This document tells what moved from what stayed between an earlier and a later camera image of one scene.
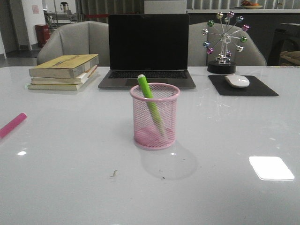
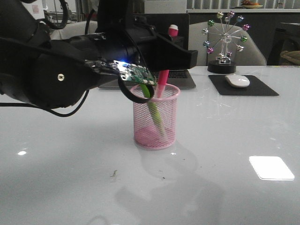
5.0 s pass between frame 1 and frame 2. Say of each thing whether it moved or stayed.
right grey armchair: stayed
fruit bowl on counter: stayed
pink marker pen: moved
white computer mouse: stayed
